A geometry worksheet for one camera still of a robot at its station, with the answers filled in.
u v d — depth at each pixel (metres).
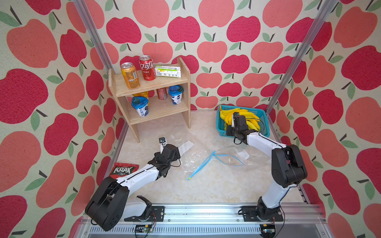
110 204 0.42
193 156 0.93
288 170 0.48
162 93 0.95
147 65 0.70
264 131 0.99
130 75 0.66
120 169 0.86
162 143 0.77
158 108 0.93
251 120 1.00
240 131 0.74
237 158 0.81
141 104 0.82
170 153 0.68
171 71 0.76
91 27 0.75
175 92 0.90
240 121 0.75
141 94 0.88
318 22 0.74
